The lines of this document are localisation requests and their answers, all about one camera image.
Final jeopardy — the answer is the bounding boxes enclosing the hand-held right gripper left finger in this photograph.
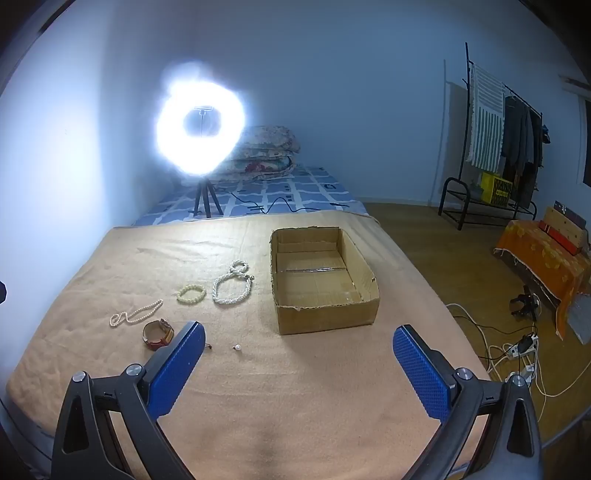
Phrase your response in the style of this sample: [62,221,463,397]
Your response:
[51,320,206,480]

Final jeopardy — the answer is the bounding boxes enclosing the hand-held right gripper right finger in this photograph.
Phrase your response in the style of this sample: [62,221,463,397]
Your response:
[392,324,546,480]

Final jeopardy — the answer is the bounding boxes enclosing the red strap wristwatch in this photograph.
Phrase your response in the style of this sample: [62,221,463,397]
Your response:
[142,318,175,352]

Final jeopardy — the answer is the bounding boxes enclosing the thin pearl necklace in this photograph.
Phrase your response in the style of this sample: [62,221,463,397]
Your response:
[109,299,164,328]

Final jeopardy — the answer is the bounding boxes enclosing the cardboard box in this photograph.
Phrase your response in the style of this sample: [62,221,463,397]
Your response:
[270,226,380,335]

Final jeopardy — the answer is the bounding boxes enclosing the tan blanket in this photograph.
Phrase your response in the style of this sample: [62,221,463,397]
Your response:
[4,210,492,480]

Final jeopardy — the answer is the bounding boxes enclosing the white power strip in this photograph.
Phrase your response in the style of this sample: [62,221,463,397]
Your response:
[505,335,540,358]

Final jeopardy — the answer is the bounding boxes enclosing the black gadget on floor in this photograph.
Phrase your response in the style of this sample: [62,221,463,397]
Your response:
[510,286,541,321]

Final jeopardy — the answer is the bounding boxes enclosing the orange covered table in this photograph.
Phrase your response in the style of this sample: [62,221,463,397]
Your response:
[493,219,591,340]

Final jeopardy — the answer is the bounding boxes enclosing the black tripod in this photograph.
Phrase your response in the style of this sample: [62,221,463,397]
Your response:
[193,178,222,219]

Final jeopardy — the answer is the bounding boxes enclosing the long red box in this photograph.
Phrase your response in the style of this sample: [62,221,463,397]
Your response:
[540,222,581,256]

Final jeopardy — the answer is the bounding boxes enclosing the yellow crate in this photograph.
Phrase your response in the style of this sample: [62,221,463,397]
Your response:
[480,172,513,206]

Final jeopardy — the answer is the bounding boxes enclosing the wooden board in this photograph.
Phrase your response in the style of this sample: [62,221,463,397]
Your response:
[545,206,585,250]

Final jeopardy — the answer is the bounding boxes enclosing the blue patterned bed sheet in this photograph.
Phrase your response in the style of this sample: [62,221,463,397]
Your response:
[131,164,370,227]

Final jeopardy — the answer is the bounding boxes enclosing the folded red floral quilt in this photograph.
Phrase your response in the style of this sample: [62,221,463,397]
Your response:
[217,153,297,182]

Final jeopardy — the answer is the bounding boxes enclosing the dark brown box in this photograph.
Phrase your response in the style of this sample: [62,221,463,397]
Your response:
[554,200,585,227]

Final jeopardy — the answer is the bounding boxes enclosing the folded pale floral quilt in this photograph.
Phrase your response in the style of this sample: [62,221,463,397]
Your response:
[238,126,301,157]

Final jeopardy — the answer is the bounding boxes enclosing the dark hanging clothes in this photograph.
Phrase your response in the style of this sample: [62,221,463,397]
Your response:
[501,95,550,208]

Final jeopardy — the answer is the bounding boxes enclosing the striped towel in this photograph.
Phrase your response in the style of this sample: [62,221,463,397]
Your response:
[465,62,506,171]

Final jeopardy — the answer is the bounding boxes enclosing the window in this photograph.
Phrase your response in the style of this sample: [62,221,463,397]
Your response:
[561,74,591,188]

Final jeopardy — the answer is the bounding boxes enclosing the black clothes rack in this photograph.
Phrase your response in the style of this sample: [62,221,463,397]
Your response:
[438,42,546,230]

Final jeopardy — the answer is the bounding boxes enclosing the white floor cables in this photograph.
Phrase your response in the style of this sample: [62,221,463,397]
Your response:
[445,302,585,400]

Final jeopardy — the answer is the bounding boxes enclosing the thick twisted pearl necklace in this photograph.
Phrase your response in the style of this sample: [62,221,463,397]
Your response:
[211,260,254,305]

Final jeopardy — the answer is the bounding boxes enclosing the black cable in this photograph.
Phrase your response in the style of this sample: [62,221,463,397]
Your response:
[215,185,324,215]

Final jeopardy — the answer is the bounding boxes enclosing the bright ring light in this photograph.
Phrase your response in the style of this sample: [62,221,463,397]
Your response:
[154,65,247,178]

